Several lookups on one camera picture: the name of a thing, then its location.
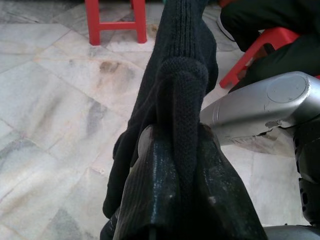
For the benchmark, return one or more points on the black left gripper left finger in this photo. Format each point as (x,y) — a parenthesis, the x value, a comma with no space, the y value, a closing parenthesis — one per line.
(150,190)

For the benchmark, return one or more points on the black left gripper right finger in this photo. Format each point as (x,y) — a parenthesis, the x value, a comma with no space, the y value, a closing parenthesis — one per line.
(220,200)

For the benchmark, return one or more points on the black shirt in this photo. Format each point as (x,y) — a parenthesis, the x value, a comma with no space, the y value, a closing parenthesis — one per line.
(182,37)

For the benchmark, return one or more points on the person in dark clothes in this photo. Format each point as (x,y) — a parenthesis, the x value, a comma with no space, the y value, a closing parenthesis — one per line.
(287,60)

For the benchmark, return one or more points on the red plastic stool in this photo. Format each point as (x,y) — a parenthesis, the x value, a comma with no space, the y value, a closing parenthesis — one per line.
(117,26)
(275,35)

